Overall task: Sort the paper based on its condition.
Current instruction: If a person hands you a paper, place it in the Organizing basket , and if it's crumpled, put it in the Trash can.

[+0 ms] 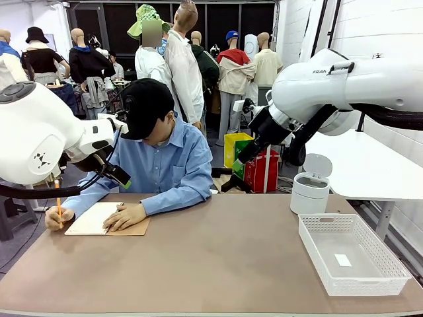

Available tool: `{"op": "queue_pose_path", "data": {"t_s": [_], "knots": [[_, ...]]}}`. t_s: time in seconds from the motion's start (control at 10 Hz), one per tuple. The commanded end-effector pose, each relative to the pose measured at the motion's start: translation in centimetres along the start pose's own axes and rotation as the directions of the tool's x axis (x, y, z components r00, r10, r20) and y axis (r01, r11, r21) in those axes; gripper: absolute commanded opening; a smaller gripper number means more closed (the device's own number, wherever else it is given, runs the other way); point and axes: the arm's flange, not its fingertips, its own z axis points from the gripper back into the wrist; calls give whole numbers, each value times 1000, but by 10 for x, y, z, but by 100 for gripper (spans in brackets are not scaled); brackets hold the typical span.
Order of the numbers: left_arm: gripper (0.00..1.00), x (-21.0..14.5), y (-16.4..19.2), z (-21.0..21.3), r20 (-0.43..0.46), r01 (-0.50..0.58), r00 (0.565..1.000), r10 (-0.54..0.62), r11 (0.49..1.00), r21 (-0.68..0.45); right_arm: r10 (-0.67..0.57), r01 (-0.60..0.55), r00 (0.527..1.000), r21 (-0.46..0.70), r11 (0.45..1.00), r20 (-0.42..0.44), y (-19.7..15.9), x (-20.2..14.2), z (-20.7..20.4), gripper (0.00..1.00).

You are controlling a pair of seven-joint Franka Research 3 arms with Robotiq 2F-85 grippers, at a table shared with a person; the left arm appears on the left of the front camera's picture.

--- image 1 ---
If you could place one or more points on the mannequin with green hat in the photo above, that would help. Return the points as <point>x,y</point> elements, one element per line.
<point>150,66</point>

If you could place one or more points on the green shopping bag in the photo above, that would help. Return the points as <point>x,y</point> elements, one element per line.
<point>247,147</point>

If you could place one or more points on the red shopping bag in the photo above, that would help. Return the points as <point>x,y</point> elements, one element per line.
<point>264,175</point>

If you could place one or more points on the yellow pencil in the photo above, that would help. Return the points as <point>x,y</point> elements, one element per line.
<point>57,195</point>

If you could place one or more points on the white perforated plastic basket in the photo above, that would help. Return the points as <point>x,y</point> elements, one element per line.
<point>363,267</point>

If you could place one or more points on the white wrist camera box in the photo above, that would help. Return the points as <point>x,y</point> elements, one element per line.
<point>238,105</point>

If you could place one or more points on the yellow shopping bag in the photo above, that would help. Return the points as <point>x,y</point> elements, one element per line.
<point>229,148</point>

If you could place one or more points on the tall mannequin in white shirt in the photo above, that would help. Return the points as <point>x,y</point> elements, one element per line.
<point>185,72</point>

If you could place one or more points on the small white label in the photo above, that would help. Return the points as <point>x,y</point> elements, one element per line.
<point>343,260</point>

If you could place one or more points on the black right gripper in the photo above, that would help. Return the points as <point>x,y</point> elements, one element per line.
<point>269,127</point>

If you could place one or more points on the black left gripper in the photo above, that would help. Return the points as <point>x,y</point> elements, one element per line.
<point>87,163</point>

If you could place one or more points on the seated background person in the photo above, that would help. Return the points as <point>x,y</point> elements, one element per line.
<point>117,69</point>

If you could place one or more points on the wooden stand with black pads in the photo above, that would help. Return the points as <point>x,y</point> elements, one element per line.
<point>228,185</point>

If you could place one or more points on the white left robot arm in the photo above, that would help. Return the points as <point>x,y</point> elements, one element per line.
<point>33,132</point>

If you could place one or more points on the mannequin in black sweater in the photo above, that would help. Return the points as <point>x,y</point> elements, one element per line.
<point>86,62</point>

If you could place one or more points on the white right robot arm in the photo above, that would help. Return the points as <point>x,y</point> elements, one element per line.
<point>330,86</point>

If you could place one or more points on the person's right hand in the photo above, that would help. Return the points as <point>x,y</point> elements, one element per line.
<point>57,219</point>

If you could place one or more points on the mannequin with blue cap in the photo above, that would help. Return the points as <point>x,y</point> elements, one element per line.
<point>234,76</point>

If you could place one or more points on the black baseball cap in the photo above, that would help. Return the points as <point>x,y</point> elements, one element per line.
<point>145,102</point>

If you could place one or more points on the mannequin in blue white jacket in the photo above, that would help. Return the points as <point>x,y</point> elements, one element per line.
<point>8,66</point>

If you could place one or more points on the grey cabinet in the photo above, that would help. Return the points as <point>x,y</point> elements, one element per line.
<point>262,95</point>

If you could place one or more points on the dark grey step stool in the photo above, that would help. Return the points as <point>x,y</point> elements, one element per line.
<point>16,218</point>

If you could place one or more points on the person's left forearm blue sleeve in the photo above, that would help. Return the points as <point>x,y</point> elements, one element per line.
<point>172,201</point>

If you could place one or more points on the person's left hand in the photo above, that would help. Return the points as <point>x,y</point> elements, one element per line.
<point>127,216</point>

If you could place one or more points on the large white side table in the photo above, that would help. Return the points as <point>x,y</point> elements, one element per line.
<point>363,165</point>

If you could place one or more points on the brown spiral notebook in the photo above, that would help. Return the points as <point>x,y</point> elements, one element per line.
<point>89,219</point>

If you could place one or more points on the mannequin in green hoodie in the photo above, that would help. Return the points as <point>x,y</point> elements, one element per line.
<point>206,66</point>

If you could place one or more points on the white lidded trash bin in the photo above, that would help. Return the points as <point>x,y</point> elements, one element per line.
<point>309,198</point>

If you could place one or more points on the mannequin in cream shirt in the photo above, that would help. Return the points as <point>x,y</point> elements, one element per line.
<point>267,66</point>

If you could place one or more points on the person in blue shirt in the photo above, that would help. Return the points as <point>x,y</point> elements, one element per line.
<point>165,158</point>

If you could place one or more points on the mannequin with black hat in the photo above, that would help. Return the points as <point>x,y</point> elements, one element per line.
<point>39,59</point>

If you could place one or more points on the person's right forearm blue sleeve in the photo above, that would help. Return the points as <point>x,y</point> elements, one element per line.
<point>86,198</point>

